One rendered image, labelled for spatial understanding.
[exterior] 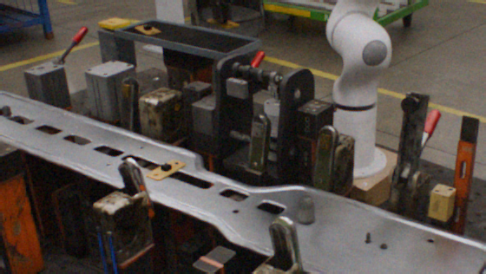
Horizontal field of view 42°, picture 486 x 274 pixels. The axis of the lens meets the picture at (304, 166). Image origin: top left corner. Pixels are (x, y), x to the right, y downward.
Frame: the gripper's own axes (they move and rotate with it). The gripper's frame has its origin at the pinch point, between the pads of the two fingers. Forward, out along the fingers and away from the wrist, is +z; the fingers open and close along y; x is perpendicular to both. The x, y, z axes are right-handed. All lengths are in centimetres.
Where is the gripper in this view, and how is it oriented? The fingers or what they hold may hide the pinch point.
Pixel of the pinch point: (221, 11)
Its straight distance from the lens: 153.4
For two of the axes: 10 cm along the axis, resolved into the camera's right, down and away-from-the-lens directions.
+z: 0.0, 8.8, 4.7
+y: -7.4, 3.2, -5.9
